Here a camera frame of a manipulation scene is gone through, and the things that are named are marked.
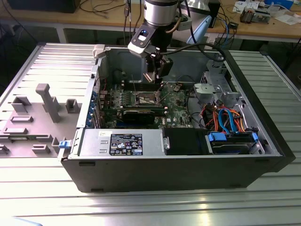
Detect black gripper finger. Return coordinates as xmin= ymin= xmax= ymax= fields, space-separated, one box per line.
xmin=155 ymin=56 xmax=174 ymax=83
xmin=145 ymin=56 xmax=156 ymax=80

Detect silver CPU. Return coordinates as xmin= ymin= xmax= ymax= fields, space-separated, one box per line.
xmin=143 ymin=72 xmax=158 ymax=83

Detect metal socket cover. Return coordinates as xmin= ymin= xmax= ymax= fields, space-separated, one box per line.
xmin=152 ymin=90 xmax=163 ymax=105

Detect CPU socket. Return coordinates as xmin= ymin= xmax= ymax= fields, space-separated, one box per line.
xmin=134 ymin=90 xmax=162 ymax=106

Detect green motherboard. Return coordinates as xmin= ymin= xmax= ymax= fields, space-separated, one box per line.
xmin=94 ymin=81 xmax=196 ymax=129

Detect silver disk bay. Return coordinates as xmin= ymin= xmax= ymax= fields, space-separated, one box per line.
xmin=193 ymin=53 xmax=243 ymax=106

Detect black graphics card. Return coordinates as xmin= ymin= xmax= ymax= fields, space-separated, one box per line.
xmin=116 ymin=105 xmax=165 ymax=125

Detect beige case latch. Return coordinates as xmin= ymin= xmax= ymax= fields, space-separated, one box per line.
xmin=93 ymin=44 xmax=106 ymax=59

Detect black desktop box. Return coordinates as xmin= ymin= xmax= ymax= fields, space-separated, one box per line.
xmin=208 ymin=0 xmax=222 ymax=28

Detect white card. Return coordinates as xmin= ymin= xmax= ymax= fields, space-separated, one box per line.
xmin=233 ymin=0 xmax=246 ymax=13

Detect metal heat sink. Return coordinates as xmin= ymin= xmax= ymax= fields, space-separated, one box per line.
xmin=239 ymin=7 xmax=256 ymax=24

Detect wooden desk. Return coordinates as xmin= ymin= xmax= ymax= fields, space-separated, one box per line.
xmin=0 ymin=0 xmax=301 ymax=40

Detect silver power supply unit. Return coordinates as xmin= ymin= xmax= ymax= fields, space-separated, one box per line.
xmin=79 ymin=129 xmax=165 ymax=158

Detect hard disk in blue carrier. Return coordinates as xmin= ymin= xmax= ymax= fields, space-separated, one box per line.
xmin=206 ymin=131 xmax=259 ymax=155

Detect grey device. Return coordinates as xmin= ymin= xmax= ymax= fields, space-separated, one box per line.
xmin=255 ymin=8 xmax=271 ymax=24

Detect black PC case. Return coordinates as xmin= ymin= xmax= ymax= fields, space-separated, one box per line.
xmin=57 ymin=43 xmax=296 ymax=194

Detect black monitor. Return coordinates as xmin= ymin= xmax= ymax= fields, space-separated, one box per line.
xmin=8 ymin=0 xmax=77 ymax=14

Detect blue box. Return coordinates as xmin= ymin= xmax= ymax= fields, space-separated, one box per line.
xmin=264 ymin=0 xmax=294 ymax=10

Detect white papers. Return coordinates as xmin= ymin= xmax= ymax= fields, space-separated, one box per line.
xmin=274 ymin=13 xmax=301 ymax=25

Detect grey parts rack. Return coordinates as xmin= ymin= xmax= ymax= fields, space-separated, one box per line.
xmin=0 ymin=83 xmax=83 ymax=158

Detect brown wrist cable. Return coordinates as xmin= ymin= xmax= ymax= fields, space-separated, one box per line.
xmin=165 ymin=16 xmax=182 ymax=34

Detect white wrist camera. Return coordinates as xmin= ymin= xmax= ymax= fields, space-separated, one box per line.
xmin=127 ymin=24 xmax=156 ymax=58

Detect black camera cable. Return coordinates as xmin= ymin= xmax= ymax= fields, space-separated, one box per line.
xmin=164 ymin=43 xmax=224 ymax=62

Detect black wire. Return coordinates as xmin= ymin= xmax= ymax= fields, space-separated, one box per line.
xmin=186 ymin=89 xmax=203 ymax=129

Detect red wire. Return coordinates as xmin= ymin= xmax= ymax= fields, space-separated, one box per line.
xmin=199 ymin=104 xmax=213 ymax=129

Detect blue cable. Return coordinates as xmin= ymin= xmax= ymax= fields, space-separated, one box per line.
xmin=224 ymin=20 xmax=233 ymax=48

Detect blue wire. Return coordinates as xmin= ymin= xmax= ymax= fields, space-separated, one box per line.
xmin=218 ymin=109 xmax=238 ymax=134

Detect orange wire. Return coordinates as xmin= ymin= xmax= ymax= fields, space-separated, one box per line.
xmin=234 ymin=107 xmax=248 ymax=133

